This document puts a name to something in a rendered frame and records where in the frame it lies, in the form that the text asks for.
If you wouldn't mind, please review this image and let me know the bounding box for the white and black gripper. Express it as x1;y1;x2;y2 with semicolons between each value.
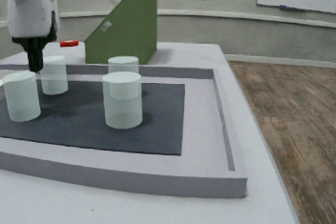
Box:
8;0;59;73

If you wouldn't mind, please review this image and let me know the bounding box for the white shallow tray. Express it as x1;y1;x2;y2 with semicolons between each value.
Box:
0;71;21;99

